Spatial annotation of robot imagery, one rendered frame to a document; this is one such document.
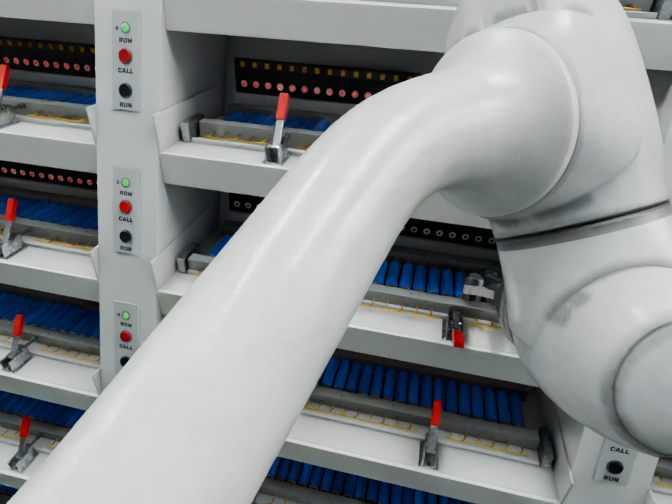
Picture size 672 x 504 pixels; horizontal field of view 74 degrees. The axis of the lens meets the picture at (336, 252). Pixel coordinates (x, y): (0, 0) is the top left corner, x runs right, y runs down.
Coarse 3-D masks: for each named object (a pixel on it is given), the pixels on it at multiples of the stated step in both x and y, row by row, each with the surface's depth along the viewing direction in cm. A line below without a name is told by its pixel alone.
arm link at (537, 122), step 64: (512, 0) 24; (576, 0) 24; (448, 64) 25; (512, 64) 22; (576, 64) 22; (640, 64) 25; (384, 128) 18; (448, 128) 19; (512, 128) 21; (576, 128) 21; (640, 128) 23; (320, 192) 16; (384, 192) 17; (448, 192) 27; (512, 192) 24; (576, 192) 24; (640, 192) 24; (256, 256) 15; (320, 256) 15; (384, 256) 18; (192, 320) 14; (256, 320) 14; (320, 320) 15; (128, 384) 13; (192, 384) 13; (256, 384) 13; (64, 448) 12; (128, 448) 12; (192, 448) 12; (256, 448) 13
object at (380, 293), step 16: (192, 256) 69; (208, 256) 69; (384, 288) 64; (400, 288) 64; (400, 304) 64; (416, 304) 63; (432, 304) 62; (448, 304) 62; (464, 304) 62; (480, 304) 62; (496, 320) 61
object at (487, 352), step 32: (192, 224) 72; (160, 256) 64; (480, 256) 72; (160, 288) 66; (352, 320) 61; (384, 320) 62; (416, 320) 62; (384, 352) 61; (416, 352) 60; (448, 352) 59; (480, 352) 58; (512, 352) 58
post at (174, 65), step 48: (96, 0) 57; (144, 0) 56; (96, 48) 59; (144, 48) 57; (192, 48) 65; (96, 96) 60; (144, 96) 59; (144, 144) 60; (144, 192) 62; (192, 192) 71; (144, 240) 64; (144, 288) 65; (144, 336) 67
